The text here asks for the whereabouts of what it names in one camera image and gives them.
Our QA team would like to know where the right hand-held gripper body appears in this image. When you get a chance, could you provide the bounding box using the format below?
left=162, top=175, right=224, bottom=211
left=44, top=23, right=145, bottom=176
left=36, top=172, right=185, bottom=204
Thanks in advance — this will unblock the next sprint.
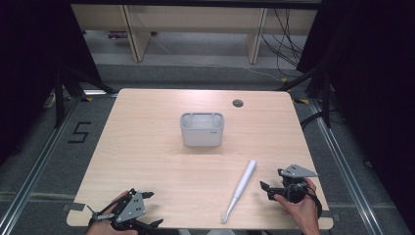
left=277, top=164, right=319, bottom=205

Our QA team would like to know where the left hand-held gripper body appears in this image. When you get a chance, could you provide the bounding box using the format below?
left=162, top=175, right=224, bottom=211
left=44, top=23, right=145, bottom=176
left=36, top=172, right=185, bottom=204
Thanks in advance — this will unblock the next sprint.
left=86, top=188, right=155, bottom=233

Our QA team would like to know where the white electric toothbrush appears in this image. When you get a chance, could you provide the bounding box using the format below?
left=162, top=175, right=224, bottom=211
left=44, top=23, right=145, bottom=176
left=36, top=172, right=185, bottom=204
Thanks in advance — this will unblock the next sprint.
left=220, top=159, right=257, bottom=224

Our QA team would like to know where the white plastic holder box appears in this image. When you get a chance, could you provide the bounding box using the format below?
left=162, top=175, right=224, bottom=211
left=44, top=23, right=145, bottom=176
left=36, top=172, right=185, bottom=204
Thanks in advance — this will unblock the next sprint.
left=179, top=112, right=225, bottom=148

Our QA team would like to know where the person's left hand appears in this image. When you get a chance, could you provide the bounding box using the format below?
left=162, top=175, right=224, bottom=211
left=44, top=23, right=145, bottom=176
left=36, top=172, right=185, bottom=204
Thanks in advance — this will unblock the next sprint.
left=86, top=190, right=139, bottom=235

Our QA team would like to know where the person's right hand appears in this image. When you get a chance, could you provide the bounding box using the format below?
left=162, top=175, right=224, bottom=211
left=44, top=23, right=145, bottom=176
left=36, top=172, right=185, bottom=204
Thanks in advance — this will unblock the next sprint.
left=273, top=177, right=323, bottom=235

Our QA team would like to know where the black metal stand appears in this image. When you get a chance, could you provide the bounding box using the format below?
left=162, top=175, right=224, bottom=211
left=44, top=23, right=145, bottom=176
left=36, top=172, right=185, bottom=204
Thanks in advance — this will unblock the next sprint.
left=277, top=62, right=335, bottom=129
left=53, top=65, right=118, bottom=129

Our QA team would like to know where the black curtain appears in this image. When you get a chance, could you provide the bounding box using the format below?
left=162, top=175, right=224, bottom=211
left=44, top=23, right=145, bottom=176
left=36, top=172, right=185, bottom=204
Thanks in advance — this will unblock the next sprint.
left=296, top=0, right=415, bottom=226
left=0, top=0, right=103, bottom=165

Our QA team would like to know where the beige wooden furniture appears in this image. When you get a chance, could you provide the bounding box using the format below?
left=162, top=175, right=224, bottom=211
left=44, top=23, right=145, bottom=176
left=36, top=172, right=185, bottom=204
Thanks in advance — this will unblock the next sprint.
left=70, top=3, right=319, bottom=65

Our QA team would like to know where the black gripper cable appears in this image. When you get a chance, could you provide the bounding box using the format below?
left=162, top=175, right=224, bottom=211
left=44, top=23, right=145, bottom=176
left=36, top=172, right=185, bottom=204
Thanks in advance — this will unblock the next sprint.
left=305, top=191, right=324, bottom=219

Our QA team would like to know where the metal floor rail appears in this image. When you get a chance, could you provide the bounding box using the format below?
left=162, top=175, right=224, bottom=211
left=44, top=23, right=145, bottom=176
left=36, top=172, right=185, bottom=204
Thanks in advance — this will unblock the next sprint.
left=0, top=97, right=82, bottom=235
left=308, top=98, right=386, bottom=235

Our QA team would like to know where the thick black floor cable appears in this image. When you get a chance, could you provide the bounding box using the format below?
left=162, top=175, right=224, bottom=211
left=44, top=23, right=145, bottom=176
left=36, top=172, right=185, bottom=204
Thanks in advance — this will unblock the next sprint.
left=300, top=110, right=328, bottom=130

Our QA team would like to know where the bundle of black cables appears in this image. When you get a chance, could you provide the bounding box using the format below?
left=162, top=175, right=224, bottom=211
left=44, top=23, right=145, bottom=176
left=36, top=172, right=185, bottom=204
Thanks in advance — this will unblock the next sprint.
left=260, top=8, right=305, bottom=78

